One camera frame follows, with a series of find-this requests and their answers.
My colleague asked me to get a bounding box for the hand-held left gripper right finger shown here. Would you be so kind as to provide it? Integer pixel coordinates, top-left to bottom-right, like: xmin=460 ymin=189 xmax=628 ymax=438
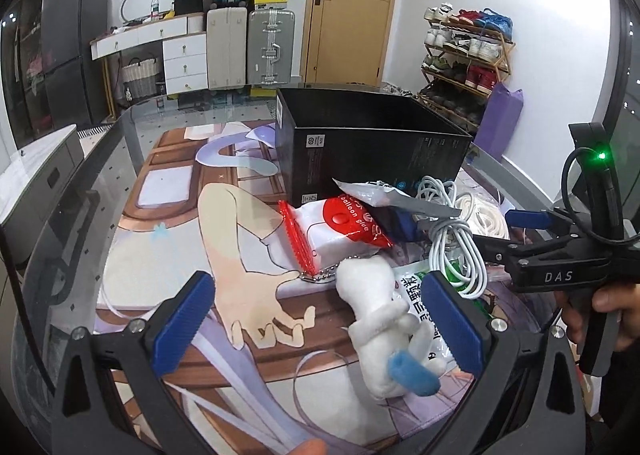
xmin=420 ymin=271 xmax=586 ymax=455

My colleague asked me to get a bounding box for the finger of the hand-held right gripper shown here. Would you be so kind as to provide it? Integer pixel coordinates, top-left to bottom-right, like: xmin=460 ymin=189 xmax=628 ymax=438
xmin=471 ymin=233 xmax=518 ymax=266
xmin=505 ymin=209 xmax=575 ymax=237

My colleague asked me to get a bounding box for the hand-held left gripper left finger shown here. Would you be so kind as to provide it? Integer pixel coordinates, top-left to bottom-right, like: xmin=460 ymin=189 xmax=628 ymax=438
xmin=50 ymin=270 xmax=217 ymax=455

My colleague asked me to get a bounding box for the green and white packet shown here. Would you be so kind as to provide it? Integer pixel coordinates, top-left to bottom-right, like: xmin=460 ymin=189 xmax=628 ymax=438
xmin=392 ymin=260 xmax=501 ymax=378

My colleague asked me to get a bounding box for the white cable bundle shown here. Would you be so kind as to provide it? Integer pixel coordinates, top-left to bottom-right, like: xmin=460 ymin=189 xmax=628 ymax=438
xmin=415 ymin=175 xmax=488 ymax=298

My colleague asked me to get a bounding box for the white plush toy keychain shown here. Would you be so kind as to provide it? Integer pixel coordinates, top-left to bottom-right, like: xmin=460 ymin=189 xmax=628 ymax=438
xmin=299 ymin=257 xmax=443 ymax=401

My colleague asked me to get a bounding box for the black cardboard box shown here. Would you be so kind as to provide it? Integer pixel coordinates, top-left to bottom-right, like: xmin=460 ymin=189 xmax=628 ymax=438
xmin=275 ymin=88 xmax=473 ymax=208

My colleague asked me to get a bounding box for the person's right hand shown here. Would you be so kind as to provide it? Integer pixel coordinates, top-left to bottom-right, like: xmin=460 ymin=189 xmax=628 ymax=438
xmin=561 ymin=284 xmax=640 ymax=351

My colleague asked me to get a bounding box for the person's left hand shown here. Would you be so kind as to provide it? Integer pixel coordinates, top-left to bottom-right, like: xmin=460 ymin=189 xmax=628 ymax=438
xmin=287 ymin=437 xmax=328 ymax=455

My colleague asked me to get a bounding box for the printed cartoon table mat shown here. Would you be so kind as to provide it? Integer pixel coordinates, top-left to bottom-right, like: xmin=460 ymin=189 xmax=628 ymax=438
xmin=95 ymin=122 xmax=541 ymax=455

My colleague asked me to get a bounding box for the blue plastic packet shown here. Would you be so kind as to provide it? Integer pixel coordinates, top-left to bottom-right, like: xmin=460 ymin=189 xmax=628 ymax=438
xmin=372 ymin=208 xmax=431 ymax=243

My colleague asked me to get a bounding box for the purple bag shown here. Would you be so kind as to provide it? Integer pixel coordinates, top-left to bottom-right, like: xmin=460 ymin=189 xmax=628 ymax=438
xmin=472 ymin=82 xmax=525 ymax=163

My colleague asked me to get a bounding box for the silver foil packet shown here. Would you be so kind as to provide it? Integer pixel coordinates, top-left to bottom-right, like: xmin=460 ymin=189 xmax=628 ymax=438
xmin=332 ymin=178 xmax=463 ymax=218

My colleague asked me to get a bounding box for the red and white packet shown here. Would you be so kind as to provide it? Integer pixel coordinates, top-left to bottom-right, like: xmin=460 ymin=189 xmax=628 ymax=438
xmin=277 ymin=194 xmax=398 ymax=281

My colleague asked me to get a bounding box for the wooden shoe rack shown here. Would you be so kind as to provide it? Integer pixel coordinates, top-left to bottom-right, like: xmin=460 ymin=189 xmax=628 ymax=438
xmin=419 ymin=8 xmax=516 ymax=128

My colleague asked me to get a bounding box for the group of shoes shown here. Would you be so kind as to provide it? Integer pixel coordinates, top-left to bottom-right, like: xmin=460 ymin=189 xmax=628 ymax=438
xmin=420 ymin=6 xmax=515 ymax=126

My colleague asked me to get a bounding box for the grey low cabinet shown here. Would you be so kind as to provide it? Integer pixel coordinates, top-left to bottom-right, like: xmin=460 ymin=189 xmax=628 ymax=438
xmin=0 ymin=124 xmax=86 ymax=236

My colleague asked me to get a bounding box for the wicker basket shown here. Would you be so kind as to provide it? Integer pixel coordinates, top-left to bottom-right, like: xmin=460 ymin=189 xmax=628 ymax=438
xmin=121 ymin=58 xmax=165 ymax=98

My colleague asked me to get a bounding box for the white desk with drawers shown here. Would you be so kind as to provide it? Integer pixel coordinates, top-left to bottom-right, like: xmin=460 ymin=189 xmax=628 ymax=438
xmin=90 ymin=12 xmax=208 ymax=101

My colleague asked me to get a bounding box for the wooden door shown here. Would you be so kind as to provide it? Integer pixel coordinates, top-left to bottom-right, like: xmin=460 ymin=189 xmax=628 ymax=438
xmin=300 ymin=0 xmax=403 ymax=86

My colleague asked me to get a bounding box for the beige suitcase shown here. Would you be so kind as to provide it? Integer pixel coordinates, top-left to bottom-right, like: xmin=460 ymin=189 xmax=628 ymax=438
xmin=206 ymin=6 xmax=248 ymax=91

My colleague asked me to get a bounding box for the silver suitcase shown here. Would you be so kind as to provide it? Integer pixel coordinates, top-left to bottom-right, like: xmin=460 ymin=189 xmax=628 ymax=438
xmin=247 ymin=8 xmax=297 ymax=86

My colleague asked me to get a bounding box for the dark grey refrigerator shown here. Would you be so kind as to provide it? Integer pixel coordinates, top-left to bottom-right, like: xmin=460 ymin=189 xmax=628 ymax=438
xmin=41 ymin=0 xmax=117 ymax=128

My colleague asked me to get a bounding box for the dark glass cabinet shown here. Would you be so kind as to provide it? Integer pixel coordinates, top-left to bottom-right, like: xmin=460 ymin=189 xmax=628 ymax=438
xmin=0 ymin=0 xmax=46 ymax=146

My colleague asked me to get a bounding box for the white rope coil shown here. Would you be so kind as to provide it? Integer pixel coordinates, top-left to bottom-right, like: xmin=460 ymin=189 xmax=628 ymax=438
xmin=457 ymin=192 xmax=511 ymax=241

